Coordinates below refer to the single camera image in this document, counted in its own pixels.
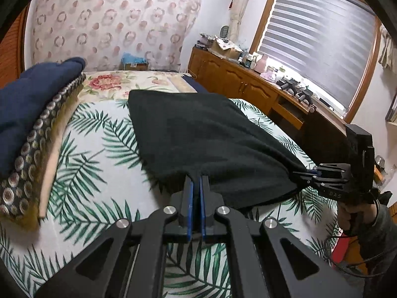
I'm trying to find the black t-shirt white lettering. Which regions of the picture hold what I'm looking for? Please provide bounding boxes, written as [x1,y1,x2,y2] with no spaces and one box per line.
[128,90,306,209]

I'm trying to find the right forearm dark sleeve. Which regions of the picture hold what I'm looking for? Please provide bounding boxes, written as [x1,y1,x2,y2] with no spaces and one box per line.
[358,205,396,297]

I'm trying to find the right hand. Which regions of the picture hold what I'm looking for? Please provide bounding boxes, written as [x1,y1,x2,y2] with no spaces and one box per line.
[337,202,378,237]

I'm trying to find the wooden sideboard cabinet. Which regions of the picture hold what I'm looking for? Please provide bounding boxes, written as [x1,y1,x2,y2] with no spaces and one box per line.
[188,46,348,137]

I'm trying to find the red box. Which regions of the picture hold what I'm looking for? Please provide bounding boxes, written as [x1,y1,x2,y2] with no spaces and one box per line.
[331,237,349,263]

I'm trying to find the palm leaf print bedsheet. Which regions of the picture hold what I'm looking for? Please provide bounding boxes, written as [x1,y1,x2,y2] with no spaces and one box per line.
[1,99,341,297]

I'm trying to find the pink bottle on cabinet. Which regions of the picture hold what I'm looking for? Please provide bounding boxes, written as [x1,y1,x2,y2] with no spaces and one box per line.
[254,55,268,74]

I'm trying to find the striped window blind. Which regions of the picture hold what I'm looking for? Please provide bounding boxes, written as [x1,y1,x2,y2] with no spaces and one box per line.
[258,0,375,109]

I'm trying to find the open cardboard box on cabinet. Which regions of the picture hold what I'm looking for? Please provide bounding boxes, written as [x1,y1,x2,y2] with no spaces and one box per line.
[210,36,243,60]

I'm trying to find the floral quilt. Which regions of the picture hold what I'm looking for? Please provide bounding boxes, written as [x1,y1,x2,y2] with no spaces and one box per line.
[78,71,196,103]

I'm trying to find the cardboard box blue contents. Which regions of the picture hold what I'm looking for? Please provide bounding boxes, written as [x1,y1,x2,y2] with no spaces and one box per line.
[120,52,149,71]

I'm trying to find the circle patterned folded cloth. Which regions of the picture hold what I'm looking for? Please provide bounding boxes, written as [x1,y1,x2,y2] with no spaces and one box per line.
[1,73,86,227]

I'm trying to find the navy blue folded garment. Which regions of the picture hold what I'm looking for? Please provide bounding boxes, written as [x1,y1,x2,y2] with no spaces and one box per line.
[0,57,85,178]

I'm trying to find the circle patterned curtain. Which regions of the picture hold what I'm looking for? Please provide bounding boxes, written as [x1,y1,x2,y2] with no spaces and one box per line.
[31,0,201,71]

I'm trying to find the beige tied curtain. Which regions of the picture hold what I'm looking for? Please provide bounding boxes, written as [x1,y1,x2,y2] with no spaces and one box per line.
[228,0,248,42]

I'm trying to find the wooden louvered closet door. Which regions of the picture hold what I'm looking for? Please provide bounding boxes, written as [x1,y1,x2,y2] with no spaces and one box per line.
[0,4,30,89]

